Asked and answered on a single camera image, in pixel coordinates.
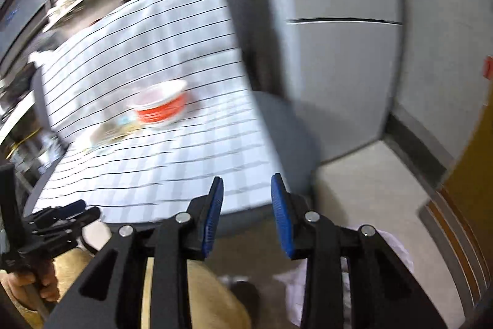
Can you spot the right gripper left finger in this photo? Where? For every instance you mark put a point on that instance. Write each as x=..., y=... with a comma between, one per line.
x=187, y=236

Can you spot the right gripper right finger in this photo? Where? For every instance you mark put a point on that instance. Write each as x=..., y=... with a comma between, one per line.
x=305, y=234

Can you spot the yellow clear snack wrapper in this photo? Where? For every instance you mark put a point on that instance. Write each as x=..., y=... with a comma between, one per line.
x=113, y=130

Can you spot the red white paper bowl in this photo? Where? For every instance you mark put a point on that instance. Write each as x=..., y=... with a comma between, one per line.
x=160, y=104

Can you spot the person left hand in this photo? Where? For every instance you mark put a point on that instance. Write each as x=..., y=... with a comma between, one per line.
x=16, y=284

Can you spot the white black checkered cloth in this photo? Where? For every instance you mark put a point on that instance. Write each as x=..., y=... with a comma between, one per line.
x=154, y=101

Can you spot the brown wooden door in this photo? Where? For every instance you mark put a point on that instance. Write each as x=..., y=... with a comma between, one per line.
x=459, y=216

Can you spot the white refrigerator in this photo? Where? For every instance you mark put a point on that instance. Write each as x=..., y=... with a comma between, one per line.
x=338, y=64

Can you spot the steel range hood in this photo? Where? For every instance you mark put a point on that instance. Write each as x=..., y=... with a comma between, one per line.
x=19, y=13

